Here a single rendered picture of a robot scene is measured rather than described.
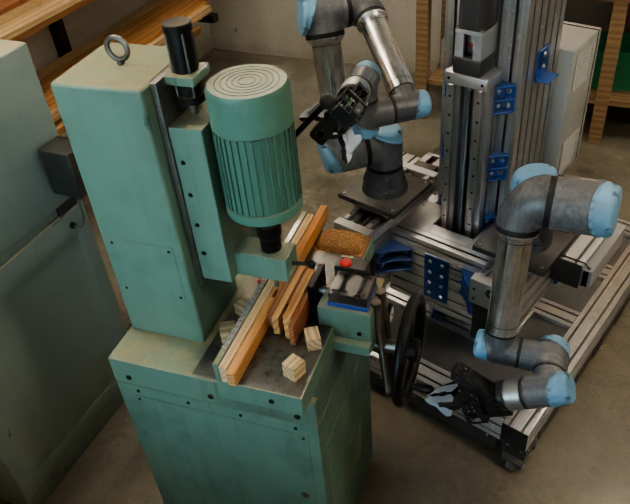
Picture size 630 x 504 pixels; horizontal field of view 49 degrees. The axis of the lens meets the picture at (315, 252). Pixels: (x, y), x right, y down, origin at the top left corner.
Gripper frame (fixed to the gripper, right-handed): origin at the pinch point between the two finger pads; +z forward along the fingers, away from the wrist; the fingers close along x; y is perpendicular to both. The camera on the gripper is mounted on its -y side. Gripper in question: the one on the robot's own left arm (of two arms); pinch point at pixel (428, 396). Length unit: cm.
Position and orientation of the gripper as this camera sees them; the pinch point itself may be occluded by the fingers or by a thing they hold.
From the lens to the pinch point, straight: 181.1
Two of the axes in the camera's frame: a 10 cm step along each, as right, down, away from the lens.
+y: 5.0, 7.8, 3.8
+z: -7.8, 2.2, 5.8
